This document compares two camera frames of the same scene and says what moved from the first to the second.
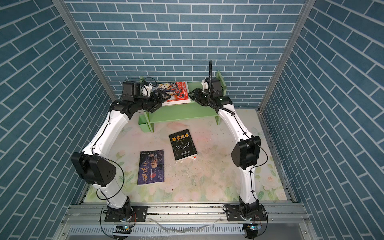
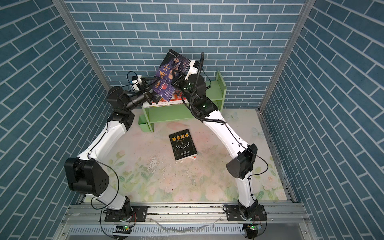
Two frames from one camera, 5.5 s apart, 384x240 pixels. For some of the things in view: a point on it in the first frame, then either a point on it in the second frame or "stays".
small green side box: x=143 y=123 stays
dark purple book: x=151 y=168 -> x=164 y=84
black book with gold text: x=182 y=145 stays
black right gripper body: x=204 y=98 -> x=183 y=85
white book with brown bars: x=182 y=101 stays
